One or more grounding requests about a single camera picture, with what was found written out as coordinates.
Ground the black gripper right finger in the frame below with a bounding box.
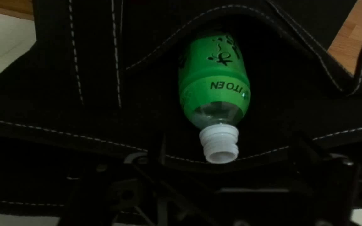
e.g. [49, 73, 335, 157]
[291, 132, 323, 176]

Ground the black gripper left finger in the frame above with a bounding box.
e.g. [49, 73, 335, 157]
[155, 132, 168, 164]

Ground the black tote bag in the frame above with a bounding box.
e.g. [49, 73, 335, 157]
[0, 0, 362, 226]

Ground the green plastic bottle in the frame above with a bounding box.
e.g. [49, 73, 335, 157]
[179, 33, 252, 164]

